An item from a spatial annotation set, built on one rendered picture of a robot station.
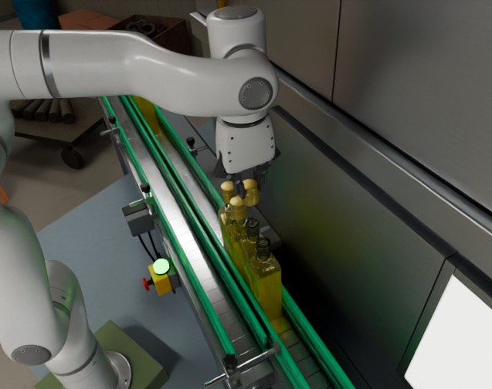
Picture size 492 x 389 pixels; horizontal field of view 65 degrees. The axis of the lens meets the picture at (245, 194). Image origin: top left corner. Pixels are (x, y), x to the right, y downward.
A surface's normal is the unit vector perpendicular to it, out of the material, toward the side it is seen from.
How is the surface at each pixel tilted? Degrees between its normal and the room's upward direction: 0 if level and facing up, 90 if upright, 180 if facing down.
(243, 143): 91
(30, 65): 69
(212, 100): 92
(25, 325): 61
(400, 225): 90
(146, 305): 0
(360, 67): 90
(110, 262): 0
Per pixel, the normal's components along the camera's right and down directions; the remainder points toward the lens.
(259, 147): 0.49, 0.58
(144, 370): -0.09, -0.76
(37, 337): 0.36, 0.18
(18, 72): 0.22, 0.48
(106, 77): 0.21, 0.68
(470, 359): -0.89, 0.34
